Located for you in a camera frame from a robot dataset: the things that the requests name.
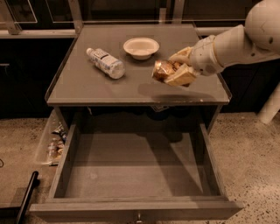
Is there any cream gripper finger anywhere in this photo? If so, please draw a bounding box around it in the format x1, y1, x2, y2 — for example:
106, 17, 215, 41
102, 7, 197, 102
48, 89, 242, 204
169, 46, 192, 65
164, 64, 200, 86

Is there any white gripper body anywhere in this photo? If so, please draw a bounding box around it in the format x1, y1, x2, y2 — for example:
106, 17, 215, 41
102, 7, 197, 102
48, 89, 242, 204
189, 35, 224, 76

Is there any crushed orange can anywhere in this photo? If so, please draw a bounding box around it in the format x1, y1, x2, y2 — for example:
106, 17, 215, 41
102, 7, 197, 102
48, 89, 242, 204
151, 60, 182, 82

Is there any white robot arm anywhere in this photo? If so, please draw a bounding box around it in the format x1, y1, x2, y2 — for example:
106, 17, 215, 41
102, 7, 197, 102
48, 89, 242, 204
169, 0, 280, 76

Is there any grey cabinet with counter top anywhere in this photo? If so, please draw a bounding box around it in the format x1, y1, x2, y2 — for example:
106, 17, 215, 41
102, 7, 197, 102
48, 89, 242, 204
45, 24, 231, 128

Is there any open grey top drawer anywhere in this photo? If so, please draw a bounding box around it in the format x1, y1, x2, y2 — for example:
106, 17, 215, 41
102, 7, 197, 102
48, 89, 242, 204
31, 113, 243, 223

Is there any white paper bowl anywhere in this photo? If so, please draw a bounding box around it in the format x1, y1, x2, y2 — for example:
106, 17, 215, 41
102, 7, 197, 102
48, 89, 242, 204
123, 38, 159, 60

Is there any clear plastic water bottle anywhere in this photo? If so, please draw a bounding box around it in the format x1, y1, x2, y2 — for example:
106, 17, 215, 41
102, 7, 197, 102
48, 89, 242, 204
86, 48, 125, 80

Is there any black bar on floor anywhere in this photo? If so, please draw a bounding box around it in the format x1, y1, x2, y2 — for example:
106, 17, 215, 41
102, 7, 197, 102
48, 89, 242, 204
14, 171, 39, 224

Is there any metal window frame rail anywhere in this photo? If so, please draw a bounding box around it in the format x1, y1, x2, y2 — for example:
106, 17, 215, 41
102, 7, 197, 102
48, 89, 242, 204
0, 0, 255, 39

